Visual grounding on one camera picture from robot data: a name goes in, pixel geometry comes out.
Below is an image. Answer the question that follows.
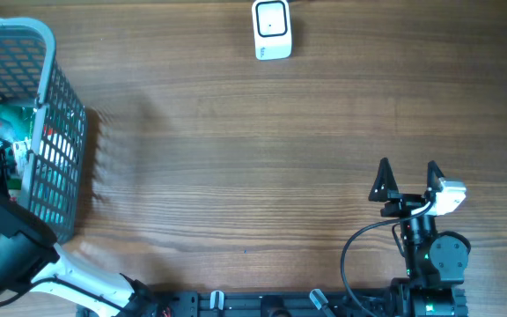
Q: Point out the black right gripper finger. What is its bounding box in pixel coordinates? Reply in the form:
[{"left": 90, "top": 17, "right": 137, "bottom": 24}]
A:
[
  {"left": 427, "top": 160, "right": 445, "bottom": 192},
  {"left": 368, "top": 158, "right": 399, "bottom": 202}
]

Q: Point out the green gloves package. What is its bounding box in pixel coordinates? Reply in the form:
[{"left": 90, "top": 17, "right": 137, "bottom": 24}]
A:
[{"left": 0, "top": 104, "right": 36, "bottom": 200}]

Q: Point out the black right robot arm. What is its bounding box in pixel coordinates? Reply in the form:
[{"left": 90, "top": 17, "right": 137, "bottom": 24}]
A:
[{"left": 369, "top": 158, "right": 471, "bottom": 316}]

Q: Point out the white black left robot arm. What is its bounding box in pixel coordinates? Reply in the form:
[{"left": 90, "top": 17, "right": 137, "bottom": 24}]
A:
[{"left": 0, "top": 139, "right": 169, "bottom": 316}]

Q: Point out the white barcode scanner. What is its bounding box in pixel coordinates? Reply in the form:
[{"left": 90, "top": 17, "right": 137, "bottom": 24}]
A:
[{"left": 251, "top": 0, "right": 292, "bottom": 61}]

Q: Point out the grey plastic basket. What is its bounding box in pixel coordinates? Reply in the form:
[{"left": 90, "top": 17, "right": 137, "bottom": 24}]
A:
[{"left": 0, "top": 18, "right": 87, "bottom": 243}]

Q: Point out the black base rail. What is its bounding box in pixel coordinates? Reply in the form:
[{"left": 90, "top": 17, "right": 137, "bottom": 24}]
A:
[{"left": 76, "top": 289, "right": 469, "bottom": 317}]

